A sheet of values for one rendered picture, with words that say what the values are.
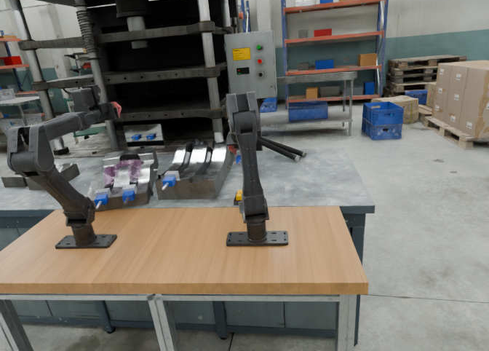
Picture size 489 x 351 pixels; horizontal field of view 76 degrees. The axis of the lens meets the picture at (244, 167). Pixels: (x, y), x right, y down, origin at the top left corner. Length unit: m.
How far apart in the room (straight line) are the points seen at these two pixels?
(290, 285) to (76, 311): 1.41
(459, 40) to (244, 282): 7.88
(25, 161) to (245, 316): 1.18
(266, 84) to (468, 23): 6.77
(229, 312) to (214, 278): 0.79
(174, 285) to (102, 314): 1.05
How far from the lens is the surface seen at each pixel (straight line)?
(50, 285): 1.13
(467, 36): 8.46
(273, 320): 1.70
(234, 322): 1.74
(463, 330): 2.04
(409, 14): 8.08
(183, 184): 1.35
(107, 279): 1.04
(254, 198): 0.97
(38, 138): 1.01
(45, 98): 2.50
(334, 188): 1.38
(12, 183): 2.06
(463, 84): 4.90
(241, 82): 2.06
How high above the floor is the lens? 1.39
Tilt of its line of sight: 21 degrees down
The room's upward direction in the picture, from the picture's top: 5 degrees counter-clockwise
